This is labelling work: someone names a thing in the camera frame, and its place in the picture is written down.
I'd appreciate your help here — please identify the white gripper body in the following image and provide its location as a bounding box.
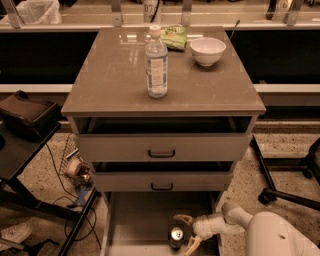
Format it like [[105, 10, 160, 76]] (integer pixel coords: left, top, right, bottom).
[[192, 213, 234, 240]]

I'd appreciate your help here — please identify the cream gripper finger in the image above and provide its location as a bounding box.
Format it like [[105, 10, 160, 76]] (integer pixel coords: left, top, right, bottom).
[[173, 214, 194, 226], [184, 236, 202, 256]]

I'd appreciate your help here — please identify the green soda can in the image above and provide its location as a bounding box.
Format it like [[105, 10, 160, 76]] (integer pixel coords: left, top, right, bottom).
[[169, 227, 184, 250]]

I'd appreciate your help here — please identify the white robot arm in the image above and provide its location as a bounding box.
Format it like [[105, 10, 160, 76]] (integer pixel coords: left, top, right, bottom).
[[174, 202, 320, 256]]

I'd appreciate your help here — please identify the open bottom drawer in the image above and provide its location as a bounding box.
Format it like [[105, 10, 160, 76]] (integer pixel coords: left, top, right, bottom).
[[100, 192, 215, 256]]

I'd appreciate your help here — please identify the grey drawer cabinet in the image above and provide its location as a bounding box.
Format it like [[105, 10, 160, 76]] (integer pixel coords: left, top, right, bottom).
[[60, 26, 267, 256]]

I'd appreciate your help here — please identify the black stand leg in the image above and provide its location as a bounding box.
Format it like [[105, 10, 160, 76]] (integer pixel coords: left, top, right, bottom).
[[250, 135, 276, 191]]

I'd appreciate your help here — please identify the black chair base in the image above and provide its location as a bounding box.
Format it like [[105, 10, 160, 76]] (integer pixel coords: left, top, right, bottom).
[[258, 138, 320, 210]]

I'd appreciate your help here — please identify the clear plastic water bottle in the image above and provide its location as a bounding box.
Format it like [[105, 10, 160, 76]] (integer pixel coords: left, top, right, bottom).
[[145, 25, 168, 98]]

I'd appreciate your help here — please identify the white ceramic bowl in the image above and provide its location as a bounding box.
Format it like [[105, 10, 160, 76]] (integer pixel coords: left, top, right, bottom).
[[190, 37, 226, 66]]

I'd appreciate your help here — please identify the white shoe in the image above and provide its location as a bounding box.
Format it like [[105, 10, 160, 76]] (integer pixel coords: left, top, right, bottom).
[[0, 222, 32, 244]]

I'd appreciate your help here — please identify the black side table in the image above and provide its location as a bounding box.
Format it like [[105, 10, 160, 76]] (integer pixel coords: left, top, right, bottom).
[[0, 122, 97, 256]]

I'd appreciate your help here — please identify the green chip bag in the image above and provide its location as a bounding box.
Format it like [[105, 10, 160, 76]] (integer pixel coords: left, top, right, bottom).
[[161, 26, 187, 51]]

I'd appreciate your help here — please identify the dark box on table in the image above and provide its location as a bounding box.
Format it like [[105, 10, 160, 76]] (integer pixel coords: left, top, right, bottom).
[[0, 90, 58, 141]]

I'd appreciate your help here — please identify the white bin with liner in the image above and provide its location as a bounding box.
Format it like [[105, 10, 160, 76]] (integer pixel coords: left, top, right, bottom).
[[5, 0, 62, 25]]

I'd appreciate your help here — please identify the middle drawer with handle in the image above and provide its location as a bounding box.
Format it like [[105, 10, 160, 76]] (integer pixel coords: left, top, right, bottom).
[[92, 162, 233, 192]]

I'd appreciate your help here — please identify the drawer with handle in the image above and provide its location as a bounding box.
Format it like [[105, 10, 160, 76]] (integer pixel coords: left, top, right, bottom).
[[74, 132, 251, 162], [92, 162, 233, 192]]

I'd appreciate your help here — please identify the top drawer with handle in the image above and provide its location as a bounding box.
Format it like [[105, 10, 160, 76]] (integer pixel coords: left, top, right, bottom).
[[74, 132, 251, 162]]

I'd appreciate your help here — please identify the wire basket with clutter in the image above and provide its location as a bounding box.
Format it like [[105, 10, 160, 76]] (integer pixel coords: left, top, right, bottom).
[[59, 134, 92, 187]]

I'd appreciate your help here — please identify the black floor cable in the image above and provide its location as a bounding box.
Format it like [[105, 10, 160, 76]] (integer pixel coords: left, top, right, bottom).
[[33, 128, 102, 250]]

